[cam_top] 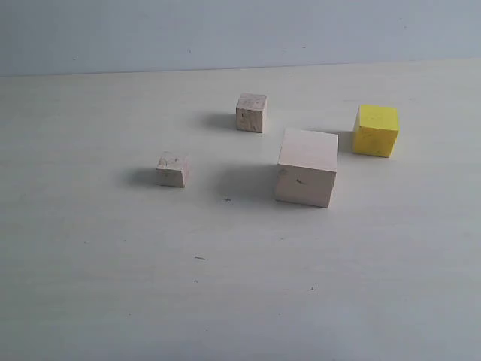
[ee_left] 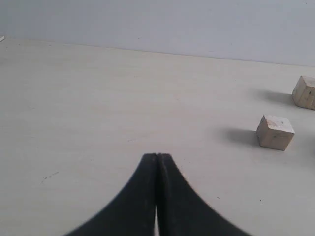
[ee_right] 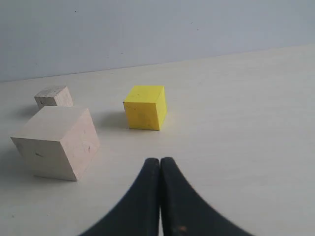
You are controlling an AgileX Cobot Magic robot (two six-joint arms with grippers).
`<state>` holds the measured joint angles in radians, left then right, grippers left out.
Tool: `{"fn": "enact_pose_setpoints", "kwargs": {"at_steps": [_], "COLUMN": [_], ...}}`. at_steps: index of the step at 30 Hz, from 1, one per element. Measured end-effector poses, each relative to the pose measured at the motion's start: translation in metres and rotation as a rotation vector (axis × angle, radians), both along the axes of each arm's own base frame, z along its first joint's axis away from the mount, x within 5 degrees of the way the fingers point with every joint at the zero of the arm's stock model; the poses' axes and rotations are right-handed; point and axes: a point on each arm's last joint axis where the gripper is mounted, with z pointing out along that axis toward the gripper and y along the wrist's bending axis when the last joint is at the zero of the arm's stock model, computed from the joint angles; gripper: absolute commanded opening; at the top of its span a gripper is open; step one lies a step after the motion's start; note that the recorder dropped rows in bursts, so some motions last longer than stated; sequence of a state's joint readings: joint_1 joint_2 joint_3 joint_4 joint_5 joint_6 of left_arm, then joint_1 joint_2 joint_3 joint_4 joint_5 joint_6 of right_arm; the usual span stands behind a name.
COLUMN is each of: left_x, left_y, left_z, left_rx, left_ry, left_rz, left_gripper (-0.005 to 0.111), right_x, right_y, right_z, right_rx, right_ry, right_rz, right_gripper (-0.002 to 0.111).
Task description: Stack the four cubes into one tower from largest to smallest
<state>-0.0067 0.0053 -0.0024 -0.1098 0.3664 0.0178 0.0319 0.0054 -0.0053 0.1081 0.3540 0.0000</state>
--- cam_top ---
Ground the large plain wooden cube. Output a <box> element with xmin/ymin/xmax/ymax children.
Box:
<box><xmin>274</xmin><ymin>128</ymin><xmax>339</xmax><ymax>208</ymax></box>

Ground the medium plain wooden cube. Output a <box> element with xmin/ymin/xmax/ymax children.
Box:
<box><xmin>236</xmin><ymin>93</ymin><xmax>268</xmax><ymax>133</ymax></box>

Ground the yellow cube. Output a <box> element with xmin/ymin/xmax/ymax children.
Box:
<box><xmin>352</xmin><ymin>105</ymin><xmax>400</xmax><ymax>158</ymax></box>

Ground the small plain wooden cube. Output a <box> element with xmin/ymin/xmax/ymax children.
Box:
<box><xmin>156</xmin><ymin>151</ymin><xmax>189</xmax><ymax>188</ymax></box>

